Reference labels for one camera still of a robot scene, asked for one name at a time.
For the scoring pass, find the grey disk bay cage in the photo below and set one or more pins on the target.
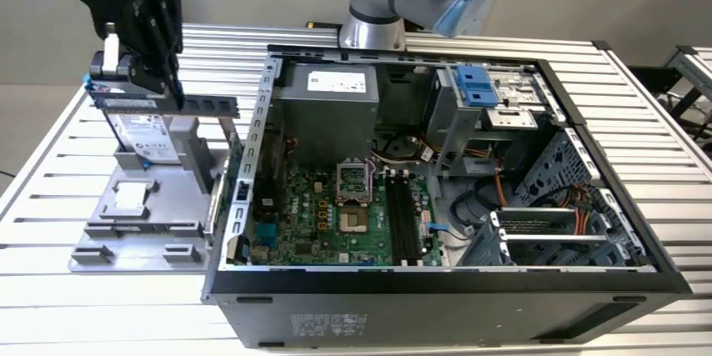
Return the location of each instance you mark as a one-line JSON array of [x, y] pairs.
[[551, 238]]

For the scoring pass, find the green graphics card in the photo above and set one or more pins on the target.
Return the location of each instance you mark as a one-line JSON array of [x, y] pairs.
[[236, 151]]

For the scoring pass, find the green motherboard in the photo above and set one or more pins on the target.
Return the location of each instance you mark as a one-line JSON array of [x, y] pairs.
[[303, 214]]

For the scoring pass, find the perforated grey metal panel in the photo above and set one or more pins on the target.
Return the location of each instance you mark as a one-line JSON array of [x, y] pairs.
[[562, 160]]

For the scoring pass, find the grey drive cage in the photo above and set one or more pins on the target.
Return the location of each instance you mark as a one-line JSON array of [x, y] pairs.
[[451, 131]]

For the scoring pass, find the blue port connector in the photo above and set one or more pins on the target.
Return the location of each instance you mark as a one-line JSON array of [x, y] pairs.
[[267, 235]]

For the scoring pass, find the silver hard disk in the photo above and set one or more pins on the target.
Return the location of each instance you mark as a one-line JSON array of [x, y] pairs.
[[147, 139]]

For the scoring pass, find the CPU socket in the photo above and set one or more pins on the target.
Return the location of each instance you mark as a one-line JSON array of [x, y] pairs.
[[354, 220]]

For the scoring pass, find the blue drive latch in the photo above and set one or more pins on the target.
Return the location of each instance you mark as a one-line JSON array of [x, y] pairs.
[[475, 85]]

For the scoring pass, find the black open PC case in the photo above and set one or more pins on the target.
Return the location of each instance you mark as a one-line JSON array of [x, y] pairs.
[[446, 306]]

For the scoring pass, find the black RAM slot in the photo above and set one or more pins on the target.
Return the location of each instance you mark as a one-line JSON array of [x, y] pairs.
[[411, 218], [396, 214]]

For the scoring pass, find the blue disk carrier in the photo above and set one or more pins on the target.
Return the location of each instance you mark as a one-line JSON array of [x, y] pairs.
[[146, 162]]

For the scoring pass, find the black case fan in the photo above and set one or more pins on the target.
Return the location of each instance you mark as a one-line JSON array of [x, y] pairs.
[[267, 189]]

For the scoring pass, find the metal slat side table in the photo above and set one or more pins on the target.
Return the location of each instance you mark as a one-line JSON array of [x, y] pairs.
[[692, 64]]

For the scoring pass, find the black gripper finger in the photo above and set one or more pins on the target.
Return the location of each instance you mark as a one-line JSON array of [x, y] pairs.
[[174, 39], [146, 64]]

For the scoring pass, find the grey power supply unit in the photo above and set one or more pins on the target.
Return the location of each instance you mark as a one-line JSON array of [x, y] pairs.
[[328, 122]]

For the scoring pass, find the dark RAM stick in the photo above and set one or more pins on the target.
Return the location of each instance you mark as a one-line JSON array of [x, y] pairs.
[[211, 106], [142, 229]]

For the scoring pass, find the silver CPU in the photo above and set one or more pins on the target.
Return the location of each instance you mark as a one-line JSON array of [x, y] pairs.
[[131, 197]]

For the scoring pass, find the grey parts rack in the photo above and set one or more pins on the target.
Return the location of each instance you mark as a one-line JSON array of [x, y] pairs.
[[172, 206]]

